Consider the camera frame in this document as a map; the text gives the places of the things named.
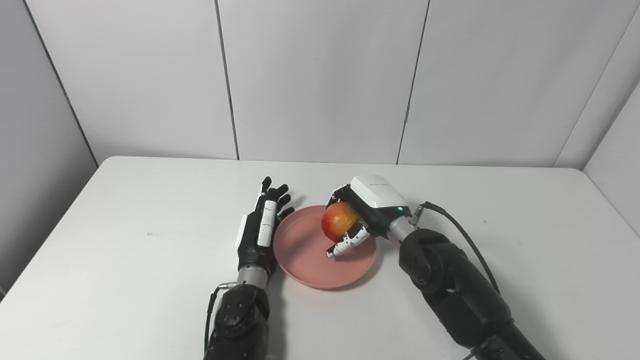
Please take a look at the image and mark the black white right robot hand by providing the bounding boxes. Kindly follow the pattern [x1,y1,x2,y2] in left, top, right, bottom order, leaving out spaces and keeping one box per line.
[325,175,412,259]

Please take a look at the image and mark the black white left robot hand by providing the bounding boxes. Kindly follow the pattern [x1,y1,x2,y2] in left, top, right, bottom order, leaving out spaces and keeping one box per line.
[236,176,296,275]

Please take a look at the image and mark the red yellow pomegranate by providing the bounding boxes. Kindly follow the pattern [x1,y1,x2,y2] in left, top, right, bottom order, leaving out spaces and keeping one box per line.
[321,201,362,243]

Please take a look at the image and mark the pink round plate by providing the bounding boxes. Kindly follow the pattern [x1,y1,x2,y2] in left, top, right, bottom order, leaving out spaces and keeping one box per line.
[273,205,377,290]

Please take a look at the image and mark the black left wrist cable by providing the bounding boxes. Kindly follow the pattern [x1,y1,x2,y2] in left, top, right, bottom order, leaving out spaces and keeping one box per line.
[203,282,237,353]

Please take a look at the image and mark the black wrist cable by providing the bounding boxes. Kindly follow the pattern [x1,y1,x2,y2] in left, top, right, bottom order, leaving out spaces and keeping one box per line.
[410,201,501,295]
[203,282,237,353]

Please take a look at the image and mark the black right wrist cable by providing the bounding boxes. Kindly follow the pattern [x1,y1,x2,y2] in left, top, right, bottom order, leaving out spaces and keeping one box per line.
[410,201,501,295]

